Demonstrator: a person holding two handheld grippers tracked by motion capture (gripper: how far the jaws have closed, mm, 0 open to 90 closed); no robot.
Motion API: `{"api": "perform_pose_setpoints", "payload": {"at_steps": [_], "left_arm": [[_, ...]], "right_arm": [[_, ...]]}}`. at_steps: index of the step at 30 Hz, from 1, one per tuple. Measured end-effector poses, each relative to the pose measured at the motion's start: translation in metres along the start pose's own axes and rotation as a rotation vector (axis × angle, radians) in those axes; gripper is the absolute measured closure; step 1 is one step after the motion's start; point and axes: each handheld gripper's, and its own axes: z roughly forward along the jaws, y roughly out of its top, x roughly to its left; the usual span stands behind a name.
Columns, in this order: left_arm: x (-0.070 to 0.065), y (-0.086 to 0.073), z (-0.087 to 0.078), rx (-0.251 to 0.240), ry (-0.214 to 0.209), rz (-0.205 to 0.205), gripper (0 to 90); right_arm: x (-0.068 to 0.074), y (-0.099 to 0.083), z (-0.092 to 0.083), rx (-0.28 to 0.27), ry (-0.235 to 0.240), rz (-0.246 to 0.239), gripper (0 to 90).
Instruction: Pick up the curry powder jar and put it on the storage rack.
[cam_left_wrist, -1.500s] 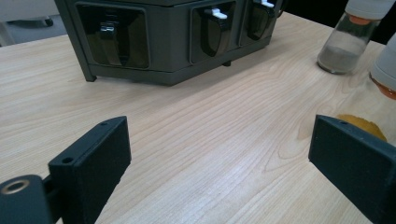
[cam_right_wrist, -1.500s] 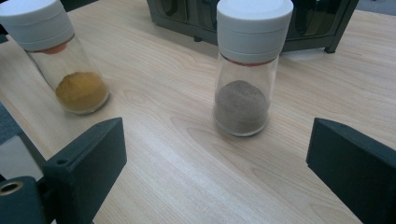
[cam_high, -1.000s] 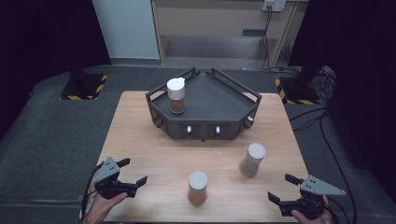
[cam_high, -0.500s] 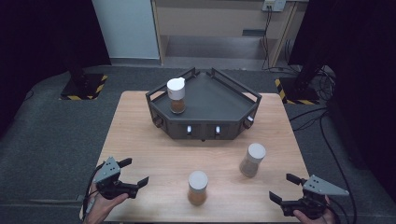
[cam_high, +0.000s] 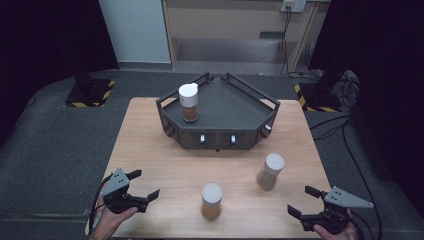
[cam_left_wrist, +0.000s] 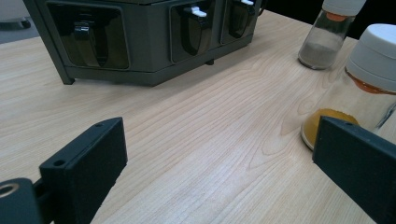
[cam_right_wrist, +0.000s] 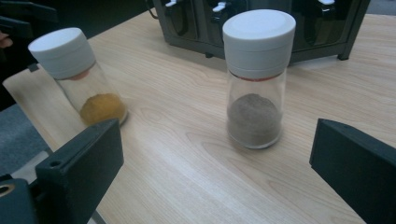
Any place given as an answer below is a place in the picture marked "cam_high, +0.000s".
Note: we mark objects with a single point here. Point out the grey spice jar white lid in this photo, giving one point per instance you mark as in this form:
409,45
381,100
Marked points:
270,170

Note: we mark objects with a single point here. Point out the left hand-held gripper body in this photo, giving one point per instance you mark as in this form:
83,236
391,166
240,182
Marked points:
116,186

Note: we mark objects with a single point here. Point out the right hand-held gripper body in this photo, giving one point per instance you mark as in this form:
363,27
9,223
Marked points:
343,200

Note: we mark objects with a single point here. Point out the black stand striped base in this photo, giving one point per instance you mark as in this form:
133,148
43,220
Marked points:
88,93
320,96

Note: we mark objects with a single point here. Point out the brown spice jar spouted lid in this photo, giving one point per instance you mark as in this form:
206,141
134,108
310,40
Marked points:
189,100

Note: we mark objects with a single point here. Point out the person's right hand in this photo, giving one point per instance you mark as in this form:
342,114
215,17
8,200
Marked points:
336,236

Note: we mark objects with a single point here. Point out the dark grey seasoning rack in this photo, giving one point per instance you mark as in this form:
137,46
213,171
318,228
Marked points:
226,110

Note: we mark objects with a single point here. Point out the beige wooden cabinet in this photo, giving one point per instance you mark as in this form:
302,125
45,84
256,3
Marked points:
233,23

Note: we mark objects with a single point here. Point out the orange spice jar white lid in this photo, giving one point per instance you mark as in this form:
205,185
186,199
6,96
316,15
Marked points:
211,200

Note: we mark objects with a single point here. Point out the grey wall socket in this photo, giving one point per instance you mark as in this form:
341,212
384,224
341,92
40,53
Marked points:
293,5

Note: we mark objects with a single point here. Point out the person's left hand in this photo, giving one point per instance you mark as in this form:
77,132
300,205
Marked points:
108,223

